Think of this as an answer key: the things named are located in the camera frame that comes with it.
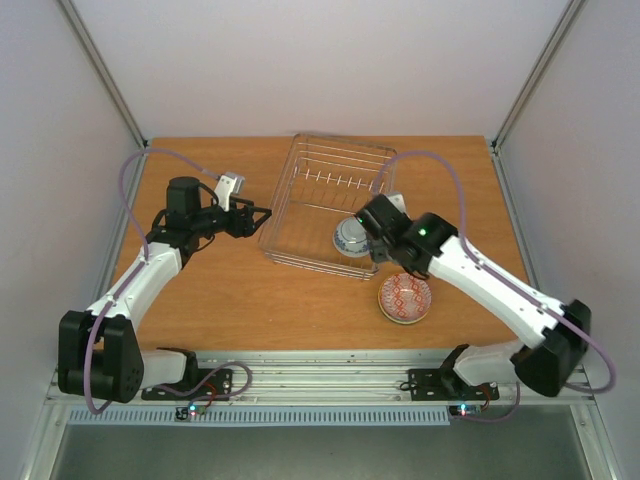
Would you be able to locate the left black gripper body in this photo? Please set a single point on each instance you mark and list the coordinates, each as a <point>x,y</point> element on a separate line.
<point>235,228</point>

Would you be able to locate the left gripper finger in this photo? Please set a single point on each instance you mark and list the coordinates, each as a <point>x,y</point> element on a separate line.
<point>250,205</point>
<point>255,221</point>

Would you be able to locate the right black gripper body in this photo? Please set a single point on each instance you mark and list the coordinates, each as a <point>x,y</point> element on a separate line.
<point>375,220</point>

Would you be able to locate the blue floral bowl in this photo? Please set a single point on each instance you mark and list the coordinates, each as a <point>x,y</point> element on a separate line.
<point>349,238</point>

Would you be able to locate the red patterned bowl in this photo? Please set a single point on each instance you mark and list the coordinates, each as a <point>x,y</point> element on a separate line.
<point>402,289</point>

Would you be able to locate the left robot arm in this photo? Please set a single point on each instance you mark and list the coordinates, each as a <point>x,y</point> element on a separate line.
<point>99,356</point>

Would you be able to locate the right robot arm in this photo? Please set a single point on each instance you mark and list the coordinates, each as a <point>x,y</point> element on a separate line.
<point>550,334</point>

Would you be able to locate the yellow sun bowl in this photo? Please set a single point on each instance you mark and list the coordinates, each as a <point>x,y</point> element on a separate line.
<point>404,315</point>

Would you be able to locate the left circuit board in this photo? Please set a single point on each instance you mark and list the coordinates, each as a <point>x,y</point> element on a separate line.
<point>189,413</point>

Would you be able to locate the circuit board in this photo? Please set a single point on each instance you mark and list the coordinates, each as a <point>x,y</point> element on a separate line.
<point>465,410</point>
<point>189,413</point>

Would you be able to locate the right circuit board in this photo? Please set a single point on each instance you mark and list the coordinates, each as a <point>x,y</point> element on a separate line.
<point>465,410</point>

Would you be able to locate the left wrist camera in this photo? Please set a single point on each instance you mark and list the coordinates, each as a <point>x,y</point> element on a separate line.
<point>228,185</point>

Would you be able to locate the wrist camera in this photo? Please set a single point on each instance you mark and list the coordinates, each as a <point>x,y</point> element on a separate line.
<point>397,200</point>
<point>228,185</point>

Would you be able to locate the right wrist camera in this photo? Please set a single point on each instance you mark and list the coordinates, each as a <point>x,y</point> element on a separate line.
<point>397,200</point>

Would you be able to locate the wire dish rack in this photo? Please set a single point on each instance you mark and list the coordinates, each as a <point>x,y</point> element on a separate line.
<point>325,179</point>

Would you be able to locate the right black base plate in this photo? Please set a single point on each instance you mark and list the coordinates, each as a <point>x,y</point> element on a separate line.
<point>425,385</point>

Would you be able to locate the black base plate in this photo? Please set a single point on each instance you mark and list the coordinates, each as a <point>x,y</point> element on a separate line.
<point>200,386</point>
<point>425,385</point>

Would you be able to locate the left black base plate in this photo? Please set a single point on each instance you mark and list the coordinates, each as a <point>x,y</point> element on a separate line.
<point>200,386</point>

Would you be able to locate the blue slotted cable duct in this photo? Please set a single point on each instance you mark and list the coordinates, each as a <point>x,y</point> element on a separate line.
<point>267,416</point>

